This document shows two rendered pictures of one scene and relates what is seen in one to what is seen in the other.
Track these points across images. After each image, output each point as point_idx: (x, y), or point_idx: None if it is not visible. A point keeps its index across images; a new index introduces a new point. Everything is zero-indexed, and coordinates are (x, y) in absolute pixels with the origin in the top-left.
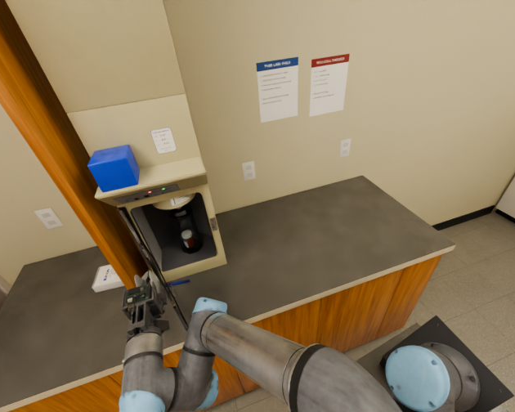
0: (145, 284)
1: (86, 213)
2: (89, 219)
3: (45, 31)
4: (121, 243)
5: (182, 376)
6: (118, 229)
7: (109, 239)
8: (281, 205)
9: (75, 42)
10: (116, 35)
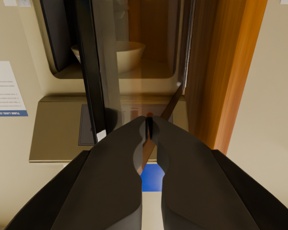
0: (160, 165)
1: (219, 130)
2: (222, 120)
3: (157, 222)
4: (221, 0)
5: None
6: (210, 23)
7: (226, 55)
8: None
9: (143, 217)
10: None
